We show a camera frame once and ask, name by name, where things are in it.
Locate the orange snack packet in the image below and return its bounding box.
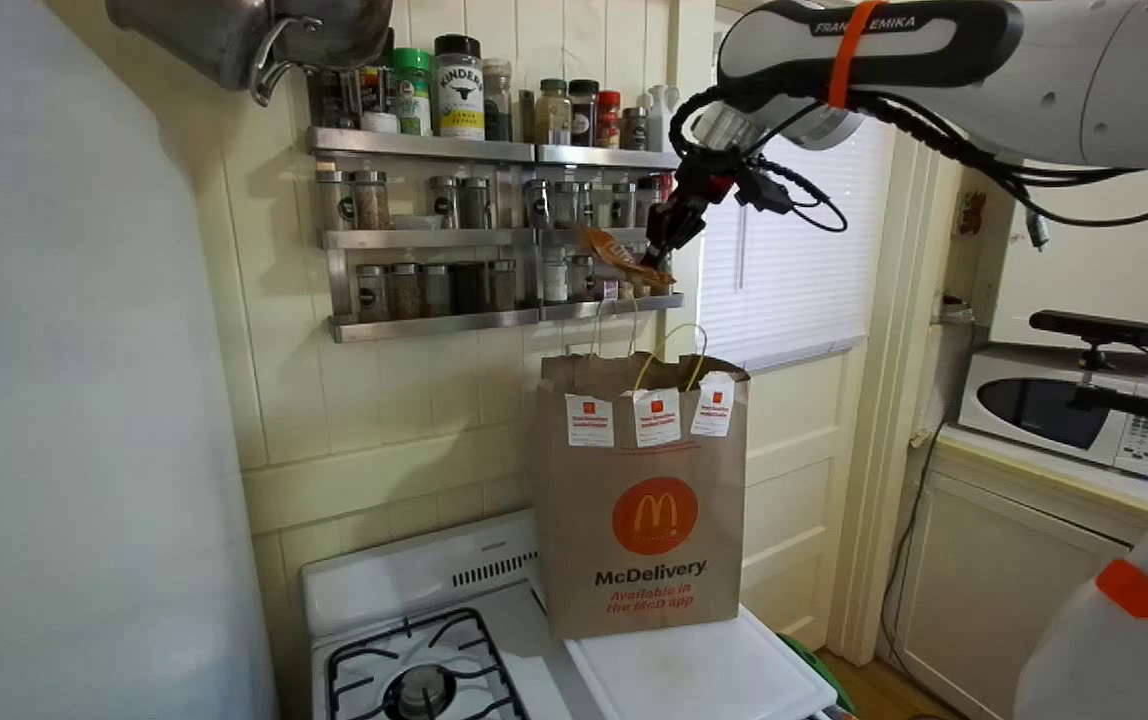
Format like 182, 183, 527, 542
576, 229, 672, 294

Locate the white refrigerator side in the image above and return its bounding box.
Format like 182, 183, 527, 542
0, 0, 274, 720

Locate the white gas stove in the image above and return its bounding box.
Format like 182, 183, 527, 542
303, 511, 602, 720

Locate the brown McDelivery paper bag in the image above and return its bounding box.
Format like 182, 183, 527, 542
533, 350, 747, 641

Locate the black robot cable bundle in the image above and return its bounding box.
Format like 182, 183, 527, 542
662, 79, 1148, 241

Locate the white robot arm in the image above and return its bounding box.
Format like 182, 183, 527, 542
648, 0, 1148, 720

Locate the large black lid spice jar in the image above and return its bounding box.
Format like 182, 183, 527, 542
434, 34, 482, 140

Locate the steel wall spice rack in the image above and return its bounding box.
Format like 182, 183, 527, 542
311, 126, 683, 342

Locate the white tray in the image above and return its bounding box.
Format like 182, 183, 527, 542
569, 609, 834, 720

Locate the black device on microwave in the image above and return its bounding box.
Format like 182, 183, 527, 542
1027, 309, 1148, 349

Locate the black stove burner grate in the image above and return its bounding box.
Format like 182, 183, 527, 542
322, 609, 527, 720

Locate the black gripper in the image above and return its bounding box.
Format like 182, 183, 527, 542
638, 148, 743, 270

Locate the green lid spice jar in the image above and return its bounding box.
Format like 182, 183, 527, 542
388, 49, 433, 134

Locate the hanging steel pot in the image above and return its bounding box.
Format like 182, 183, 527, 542
104, 0, 392, 103

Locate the red lid spice jar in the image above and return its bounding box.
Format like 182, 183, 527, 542
596, 89, 623, 148

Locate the white window blind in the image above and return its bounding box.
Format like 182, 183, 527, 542
696, 124, 893, 369

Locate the white cabinet under microwave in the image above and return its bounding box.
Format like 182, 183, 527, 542
883, 427, 1148, 720

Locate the white microwave oven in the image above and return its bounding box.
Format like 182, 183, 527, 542
956, 349, 1148, 476

